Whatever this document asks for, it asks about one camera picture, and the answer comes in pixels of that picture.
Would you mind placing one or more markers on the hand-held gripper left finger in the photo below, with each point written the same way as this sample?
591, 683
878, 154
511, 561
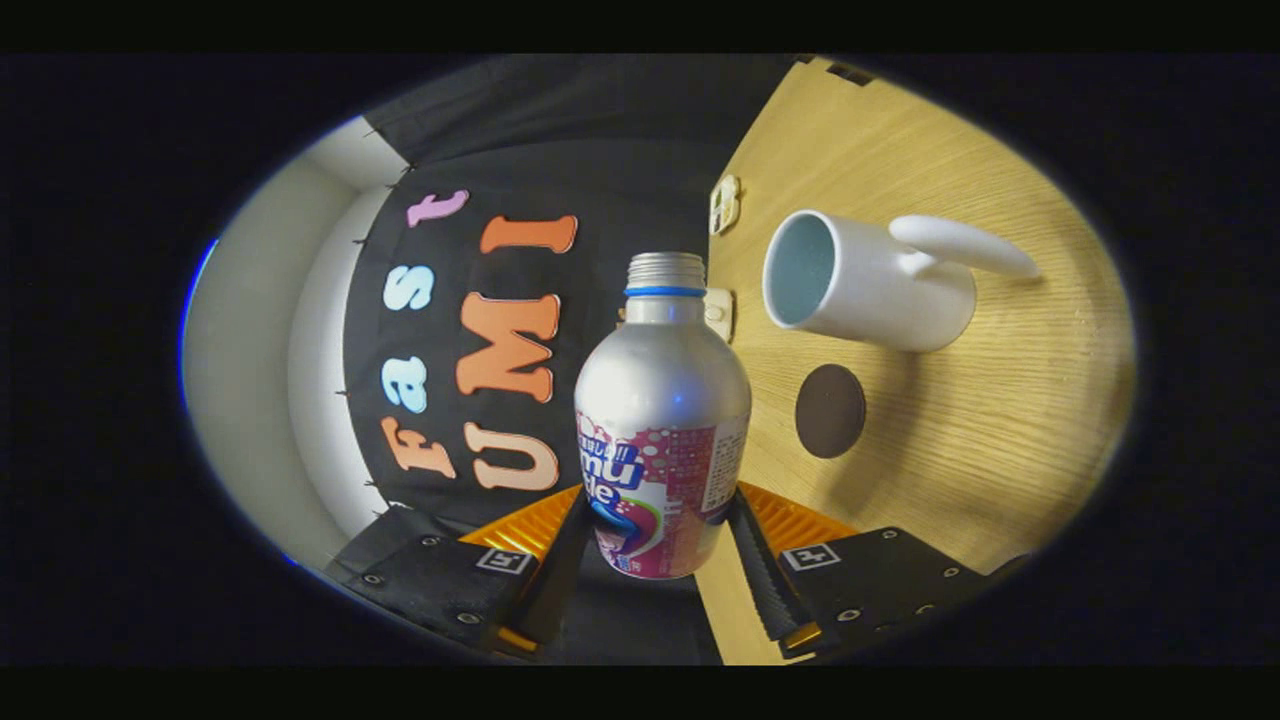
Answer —
562, 575

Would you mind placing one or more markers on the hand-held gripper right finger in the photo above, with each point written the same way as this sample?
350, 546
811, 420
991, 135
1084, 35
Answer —
765, 585

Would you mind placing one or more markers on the dark brown round coaster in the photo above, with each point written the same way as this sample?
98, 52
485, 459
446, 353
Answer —
830, 410

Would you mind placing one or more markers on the silver juice bottle pink label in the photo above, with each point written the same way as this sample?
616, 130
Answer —
660, 400

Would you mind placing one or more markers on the wooden table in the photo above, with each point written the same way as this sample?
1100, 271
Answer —
960, 450

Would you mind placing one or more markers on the white toaster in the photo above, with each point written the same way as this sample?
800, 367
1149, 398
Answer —
720, 315

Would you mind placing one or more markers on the white divided sauce tray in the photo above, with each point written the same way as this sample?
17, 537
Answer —
724, 205

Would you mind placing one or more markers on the small dark table clamp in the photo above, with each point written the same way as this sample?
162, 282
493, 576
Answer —
850, 73

